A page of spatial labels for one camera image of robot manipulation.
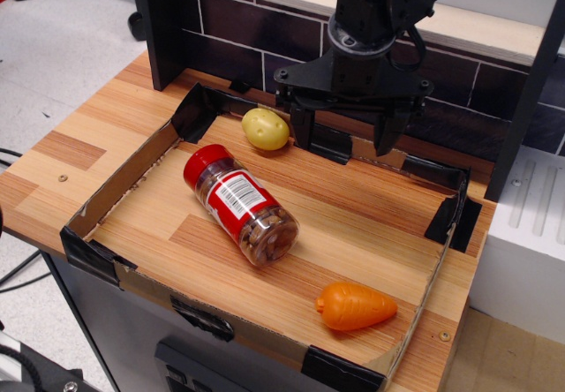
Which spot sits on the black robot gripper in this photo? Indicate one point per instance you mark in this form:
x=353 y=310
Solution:
x=339 y=83

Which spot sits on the red-lidded spice bottle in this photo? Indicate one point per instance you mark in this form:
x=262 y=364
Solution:
x=262 y=228

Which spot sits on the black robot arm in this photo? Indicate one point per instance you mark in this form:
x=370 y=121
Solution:
x=368 y=29

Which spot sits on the cardboard fence with black tape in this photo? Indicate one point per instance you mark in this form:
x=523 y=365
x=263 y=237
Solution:
x=152 y=265

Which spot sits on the yellow toy potato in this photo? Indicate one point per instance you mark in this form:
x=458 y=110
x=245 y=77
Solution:
x=265 y=130

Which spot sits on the dark brick-pattern back panel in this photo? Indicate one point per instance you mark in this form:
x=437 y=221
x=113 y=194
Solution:
x=470 y=109

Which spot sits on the light wooden shelf top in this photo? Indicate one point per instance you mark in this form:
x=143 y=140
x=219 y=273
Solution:
x=482 y=34

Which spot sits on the orange toy carrot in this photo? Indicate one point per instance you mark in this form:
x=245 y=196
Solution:
x=349 y=306

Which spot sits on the black caster wheel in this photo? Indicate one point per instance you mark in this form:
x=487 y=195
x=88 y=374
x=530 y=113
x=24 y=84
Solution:
x=135 y=23

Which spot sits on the white grooved block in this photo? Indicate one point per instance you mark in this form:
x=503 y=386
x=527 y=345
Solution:
x=520 y=275

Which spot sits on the black keyboard device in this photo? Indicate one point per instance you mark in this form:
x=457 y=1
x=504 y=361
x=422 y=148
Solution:
x=179 y=372

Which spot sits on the black vertical post right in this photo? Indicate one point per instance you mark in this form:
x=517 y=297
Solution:
x=527 y=103

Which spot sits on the black vertical post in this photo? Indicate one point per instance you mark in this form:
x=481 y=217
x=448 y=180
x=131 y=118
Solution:
x=164 y=40
x=527 y=103

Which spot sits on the black vertical post left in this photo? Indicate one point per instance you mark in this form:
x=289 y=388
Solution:
x=164 y=40

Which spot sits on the black metal bracket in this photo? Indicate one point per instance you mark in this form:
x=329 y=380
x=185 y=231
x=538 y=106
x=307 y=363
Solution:
x=24 y=369

